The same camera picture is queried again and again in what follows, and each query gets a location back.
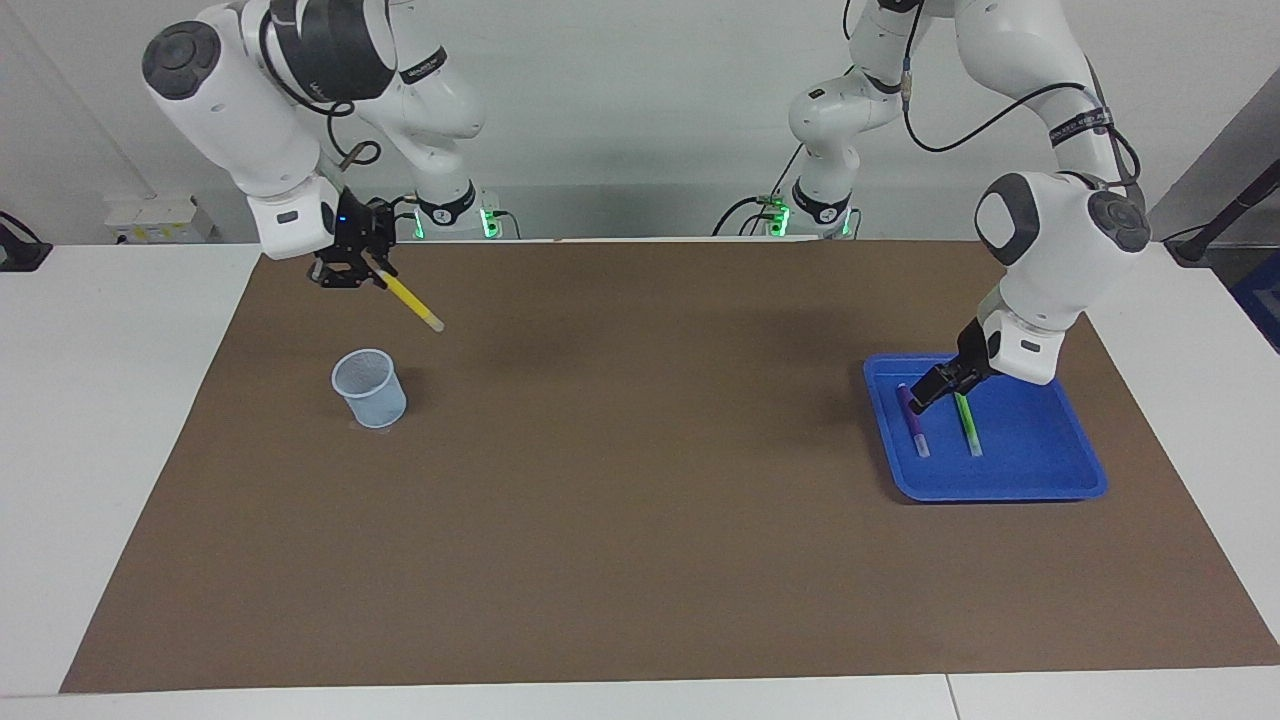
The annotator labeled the blue box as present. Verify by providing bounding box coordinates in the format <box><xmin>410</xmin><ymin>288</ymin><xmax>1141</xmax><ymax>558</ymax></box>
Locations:
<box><xmin>1230</xmin><ymin>250</ymin><xmax>1280</xmax><ymax>353</ymax></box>

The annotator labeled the purple pen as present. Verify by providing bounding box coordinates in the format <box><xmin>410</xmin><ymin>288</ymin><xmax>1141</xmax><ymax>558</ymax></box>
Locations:
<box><xmin>895</xmin><ymin>383</ymin><xmax>932</xmax><ymax>459</ymax></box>

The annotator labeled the translucent plastic cup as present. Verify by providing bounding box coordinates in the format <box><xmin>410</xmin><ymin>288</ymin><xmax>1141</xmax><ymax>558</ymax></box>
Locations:
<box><xmin>331</xmin><ymin>348</ymin><xmax>408</xmax><ymax>429</ymax></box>

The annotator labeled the yellow pen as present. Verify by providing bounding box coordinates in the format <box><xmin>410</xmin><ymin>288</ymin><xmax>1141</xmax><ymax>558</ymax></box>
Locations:
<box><xmin>375</xmin><ymin>265</ymin><xmax>446</xmax><ymax>334</ymax></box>

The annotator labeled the blue plastic tray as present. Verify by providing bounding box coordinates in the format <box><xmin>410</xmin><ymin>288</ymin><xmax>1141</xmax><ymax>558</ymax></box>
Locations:
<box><xmin>863</xmin><ymin>352</ymin><xmax>1109</xmax><ymax>503</ymax></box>

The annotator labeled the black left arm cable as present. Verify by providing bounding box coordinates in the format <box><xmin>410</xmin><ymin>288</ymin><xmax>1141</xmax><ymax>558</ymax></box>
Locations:
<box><xmin>900</xmin><ymin>0</ymin><xmax>1142</xmax><ymax>213</ymax></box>

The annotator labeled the white power socket box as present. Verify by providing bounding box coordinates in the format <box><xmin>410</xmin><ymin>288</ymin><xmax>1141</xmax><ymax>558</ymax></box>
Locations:
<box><xmin>104</xmin><ymin>194</ymin><xmax>217</xmax><ymax>246</ymax></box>

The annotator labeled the green pen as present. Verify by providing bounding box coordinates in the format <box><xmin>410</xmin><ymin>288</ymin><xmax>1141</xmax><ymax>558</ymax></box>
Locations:
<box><xmin>953</xmin><ymin>392</ymin><xmax>985</xmax><ymax>458</ymax></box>

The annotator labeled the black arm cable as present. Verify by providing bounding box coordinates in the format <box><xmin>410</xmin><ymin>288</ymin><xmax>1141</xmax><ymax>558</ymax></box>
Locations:
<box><xmin>330</xmin><ymin>140</ymin><xmax>384</xmax><ymax>193</ymax></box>
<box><xmin>900</xmin><ymin>0</ymin><xmax>1142</xmax><ymax>213</ymax></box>

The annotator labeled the black pole stand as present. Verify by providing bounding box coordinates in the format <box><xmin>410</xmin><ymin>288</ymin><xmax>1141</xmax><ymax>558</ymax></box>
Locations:
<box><xmin>1165</xmin><ymin>158</ymin><xmax>1280</xmax><ymax>267</ymax></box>

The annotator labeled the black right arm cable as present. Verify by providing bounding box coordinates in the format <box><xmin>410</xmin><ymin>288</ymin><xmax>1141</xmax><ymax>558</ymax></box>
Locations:
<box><xmin>330</xmin><ymin>140</ymin><xmax>384</xmax><ymax>193</ymax></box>

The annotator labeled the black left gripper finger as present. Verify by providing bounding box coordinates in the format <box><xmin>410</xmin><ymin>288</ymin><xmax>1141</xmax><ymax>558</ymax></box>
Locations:
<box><xmin>908</xmin><ymin>362</ymin><xmax>971</xmax><ymax>413</ymax></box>

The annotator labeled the black table clamp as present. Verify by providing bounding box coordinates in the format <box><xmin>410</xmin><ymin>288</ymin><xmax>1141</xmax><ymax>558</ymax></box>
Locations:
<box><xmin>0</xmin><ymin>210</ymin><xmax>54</xmax><ymax>273</ymax></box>

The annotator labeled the brown table mat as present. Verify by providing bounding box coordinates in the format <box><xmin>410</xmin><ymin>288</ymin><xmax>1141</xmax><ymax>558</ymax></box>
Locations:
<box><xmin>60</xmin><ymin>238</ymin><xmax>1280</xmax><ymax>694</ymax></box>

